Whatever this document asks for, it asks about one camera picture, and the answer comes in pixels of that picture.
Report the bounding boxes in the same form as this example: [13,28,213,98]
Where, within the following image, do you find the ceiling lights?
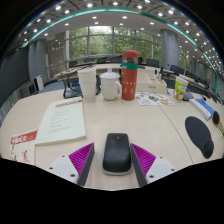
[19,0,223,73]

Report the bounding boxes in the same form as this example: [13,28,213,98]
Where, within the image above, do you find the colourful printed flyer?
[134,91,175,107]

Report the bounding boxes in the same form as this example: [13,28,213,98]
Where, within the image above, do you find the row of dark chairs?
[68,56,221,98]

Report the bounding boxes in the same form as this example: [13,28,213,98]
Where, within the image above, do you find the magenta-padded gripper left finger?
[46,142,96,187]

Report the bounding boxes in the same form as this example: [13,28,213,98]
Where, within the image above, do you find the curved wooden conference desk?
[54,62,221,101]

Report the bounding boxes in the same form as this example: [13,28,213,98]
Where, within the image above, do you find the white paper booklet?
[34,98,88,146]

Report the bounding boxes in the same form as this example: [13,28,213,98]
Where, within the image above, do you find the dark conference microphone unit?
[182,91,195,102]

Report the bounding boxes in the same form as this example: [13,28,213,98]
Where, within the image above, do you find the white paper cup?
[76,67,98,103]

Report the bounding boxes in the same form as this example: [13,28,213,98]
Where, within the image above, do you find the green printed cup with straw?
[172,75,190,102]

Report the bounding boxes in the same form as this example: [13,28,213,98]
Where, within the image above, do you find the red and white leaflet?
[9,129,38,165]

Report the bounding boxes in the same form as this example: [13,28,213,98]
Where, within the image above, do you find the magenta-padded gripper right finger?
[129,143,177,188]

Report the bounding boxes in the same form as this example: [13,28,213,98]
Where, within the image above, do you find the black computer mouse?
[102,132,133,176]

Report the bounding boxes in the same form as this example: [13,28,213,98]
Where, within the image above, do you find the red drink bottle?
[121,49,139,101]

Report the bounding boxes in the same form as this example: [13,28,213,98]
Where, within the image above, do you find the blue and white book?
[188,97,216,121]

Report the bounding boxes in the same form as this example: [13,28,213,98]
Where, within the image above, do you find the white lidded mug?
[99,68,123,101]

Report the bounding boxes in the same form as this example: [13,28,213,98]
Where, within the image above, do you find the black office chair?
[63,68,102,99]

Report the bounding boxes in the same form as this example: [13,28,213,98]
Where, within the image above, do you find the white cardboard box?
[135,71,168,94]

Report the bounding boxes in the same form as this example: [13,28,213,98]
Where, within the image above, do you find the black mouse pad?
[184,115,215,160]

